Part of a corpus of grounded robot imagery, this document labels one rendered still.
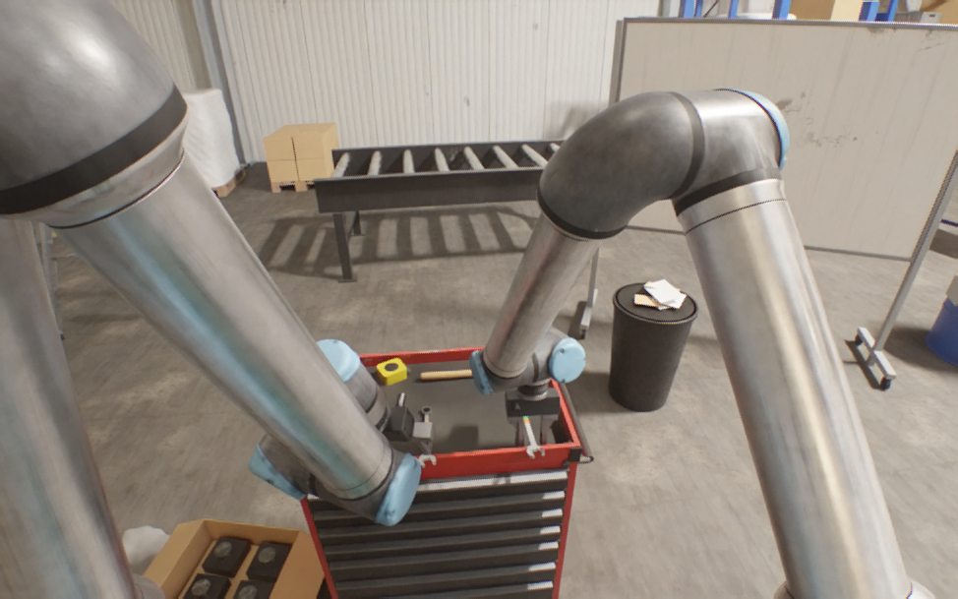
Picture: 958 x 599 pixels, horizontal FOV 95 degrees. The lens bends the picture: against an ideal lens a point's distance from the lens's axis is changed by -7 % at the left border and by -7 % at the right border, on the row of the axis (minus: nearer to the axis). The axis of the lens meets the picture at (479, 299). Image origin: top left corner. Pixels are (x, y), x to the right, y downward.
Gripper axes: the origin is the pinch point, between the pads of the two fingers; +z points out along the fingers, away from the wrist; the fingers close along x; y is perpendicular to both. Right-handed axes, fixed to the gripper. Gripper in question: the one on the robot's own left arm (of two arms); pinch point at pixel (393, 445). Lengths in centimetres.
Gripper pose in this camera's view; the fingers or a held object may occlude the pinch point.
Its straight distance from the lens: 100.5
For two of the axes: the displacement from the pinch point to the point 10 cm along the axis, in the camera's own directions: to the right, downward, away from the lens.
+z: 1.8, 6.1, 7.8
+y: 0.9, -7.9, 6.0
